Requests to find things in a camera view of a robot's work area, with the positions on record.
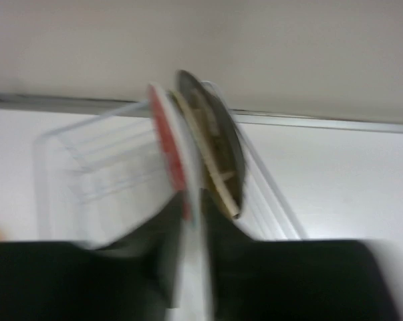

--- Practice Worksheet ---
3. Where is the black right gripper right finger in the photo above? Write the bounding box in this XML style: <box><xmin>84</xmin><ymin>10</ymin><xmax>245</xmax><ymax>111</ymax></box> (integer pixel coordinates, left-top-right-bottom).
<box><xmin>202</xmin><ymin>191</ymin><xmax>400</xmax><ymax>320</ymax></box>

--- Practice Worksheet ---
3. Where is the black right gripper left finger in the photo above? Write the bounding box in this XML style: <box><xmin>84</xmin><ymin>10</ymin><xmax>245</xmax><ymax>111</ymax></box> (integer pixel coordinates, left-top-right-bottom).
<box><xmin>0</xmin><ymin>194</ymin><xmax>182</xmax><ymax>320</ymax></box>

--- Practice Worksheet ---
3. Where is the red plate with teal flower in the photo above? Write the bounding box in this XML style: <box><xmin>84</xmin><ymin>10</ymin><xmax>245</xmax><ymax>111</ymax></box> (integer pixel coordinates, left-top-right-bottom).
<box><xmin>147</xmin><ymin>82</ymin><xmax>212</xmax><ymax>320</ymax></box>

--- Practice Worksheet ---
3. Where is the cream plate with brown rim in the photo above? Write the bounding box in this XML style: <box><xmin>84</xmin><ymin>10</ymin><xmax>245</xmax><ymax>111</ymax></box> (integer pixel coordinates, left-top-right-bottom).
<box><xmin>176</xmin><ymin>70</ymin><xmax>246</xmax><ymax>216</ymax></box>

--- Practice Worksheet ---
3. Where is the yellow green-rimmed square plate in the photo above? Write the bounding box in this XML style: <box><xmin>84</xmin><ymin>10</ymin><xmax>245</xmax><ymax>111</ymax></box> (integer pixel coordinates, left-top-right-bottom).
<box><xmin>169</xmin><ymin>90</ymin><xmax>241</xmax><ymax>219</ymax></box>

